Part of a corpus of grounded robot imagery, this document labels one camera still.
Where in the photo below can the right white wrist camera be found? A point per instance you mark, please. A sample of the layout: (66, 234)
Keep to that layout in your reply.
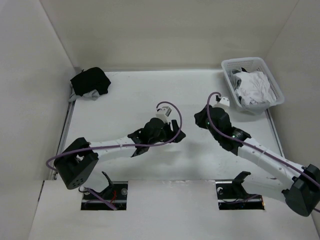
(222, 102)

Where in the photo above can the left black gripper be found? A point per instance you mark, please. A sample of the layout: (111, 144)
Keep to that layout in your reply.
(170, 133)

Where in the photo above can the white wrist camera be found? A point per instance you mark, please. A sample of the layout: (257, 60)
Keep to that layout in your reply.
(163, 113)
(222, 102)

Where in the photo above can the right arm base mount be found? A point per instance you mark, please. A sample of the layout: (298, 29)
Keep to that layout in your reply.
(232, 196)

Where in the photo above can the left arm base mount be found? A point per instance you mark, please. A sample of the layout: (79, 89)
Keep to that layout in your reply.
(116, 193)

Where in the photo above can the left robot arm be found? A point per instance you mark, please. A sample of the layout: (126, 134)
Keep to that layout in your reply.
(81, 167)

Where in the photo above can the white plastic laundry basket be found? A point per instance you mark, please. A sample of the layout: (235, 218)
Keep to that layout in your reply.
(250, 64)

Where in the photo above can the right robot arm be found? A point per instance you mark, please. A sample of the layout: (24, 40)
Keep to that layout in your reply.
(295, 185)

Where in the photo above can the folded black tank top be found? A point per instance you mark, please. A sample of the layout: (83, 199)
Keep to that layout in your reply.
(92, 80)

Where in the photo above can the grey garment in basket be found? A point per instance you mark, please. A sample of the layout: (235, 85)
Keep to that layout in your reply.
(234, 79)

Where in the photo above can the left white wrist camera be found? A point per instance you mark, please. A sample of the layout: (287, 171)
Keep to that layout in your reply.
(163, 113)

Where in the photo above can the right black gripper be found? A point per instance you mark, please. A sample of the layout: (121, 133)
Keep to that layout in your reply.
(200, 117)

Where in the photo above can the white clothes pile in basket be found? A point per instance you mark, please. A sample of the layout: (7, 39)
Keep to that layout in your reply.
(255, 89)

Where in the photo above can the folded grey tank top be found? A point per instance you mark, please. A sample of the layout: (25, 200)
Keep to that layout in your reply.
(92, 95)

